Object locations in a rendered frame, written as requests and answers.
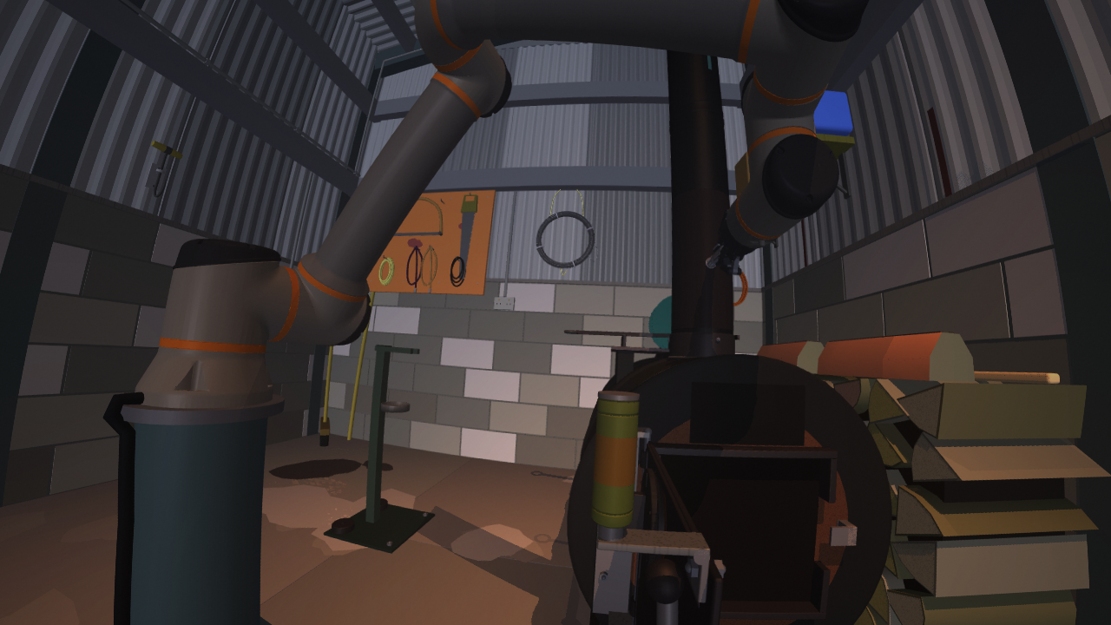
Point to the tan flat shelf plate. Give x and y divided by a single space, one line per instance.
660 541

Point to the white wall socket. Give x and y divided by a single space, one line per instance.
503 303

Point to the teal round drum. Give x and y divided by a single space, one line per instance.
663 323

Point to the short orange bark log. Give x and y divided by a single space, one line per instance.
785 356

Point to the yellow wall hook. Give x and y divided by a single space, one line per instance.
165 161

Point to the white latch block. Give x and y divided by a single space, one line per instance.
843 533

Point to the black barrel stove body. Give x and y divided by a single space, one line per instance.
868 486

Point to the dark green poker stand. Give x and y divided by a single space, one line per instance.
378 469

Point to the black flue pipe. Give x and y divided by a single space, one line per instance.
697 200

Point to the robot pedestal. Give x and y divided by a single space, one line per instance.
204 512

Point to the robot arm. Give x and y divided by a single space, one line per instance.
391 182

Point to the long orange bark log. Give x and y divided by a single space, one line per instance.
894 356

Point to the green orange banded cylinder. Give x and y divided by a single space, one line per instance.
615 460

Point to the yellow long stick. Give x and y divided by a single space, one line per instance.
357 382

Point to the orange tool board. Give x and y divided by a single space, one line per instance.
451 239

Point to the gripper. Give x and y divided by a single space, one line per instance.
719 257

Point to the olive split log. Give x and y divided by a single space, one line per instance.
989 514
1007 412
998 566
1015 460

